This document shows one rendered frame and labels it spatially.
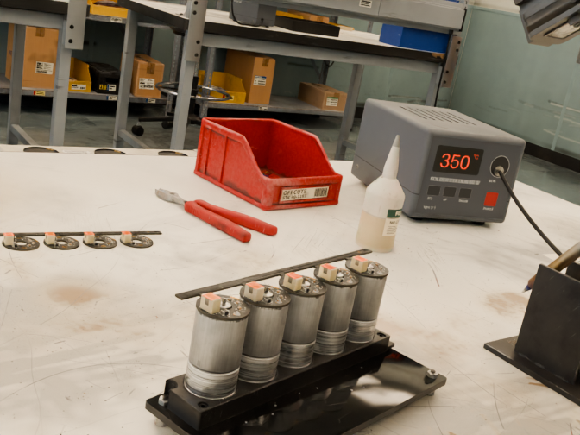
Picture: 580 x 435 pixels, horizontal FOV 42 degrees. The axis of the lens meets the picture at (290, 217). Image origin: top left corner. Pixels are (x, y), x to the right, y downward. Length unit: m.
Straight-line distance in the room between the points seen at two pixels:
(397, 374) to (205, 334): 0.13
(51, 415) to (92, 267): 0.18
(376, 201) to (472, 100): 5.92
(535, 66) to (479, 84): 0.56
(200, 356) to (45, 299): 0.16
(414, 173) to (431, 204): 0.04
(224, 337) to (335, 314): 0.08
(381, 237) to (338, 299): 0.25
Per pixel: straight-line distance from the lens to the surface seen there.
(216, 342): 0.35
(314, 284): 0.39
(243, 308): 0.35
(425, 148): 0.75
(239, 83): 5.06
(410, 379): 0.44
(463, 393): 0.46
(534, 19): 0.52
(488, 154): 0.78
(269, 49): 3.11
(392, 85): 6.26
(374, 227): 0.65
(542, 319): 0.51
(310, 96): 5.46
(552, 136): 6.02
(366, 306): 0.43
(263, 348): 0.37
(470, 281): 0.64
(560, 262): 0.52
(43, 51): 4.47
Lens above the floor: 0.96
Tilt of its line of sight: 17 degrees down
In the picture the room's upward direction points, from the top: 11 degrees clockwise
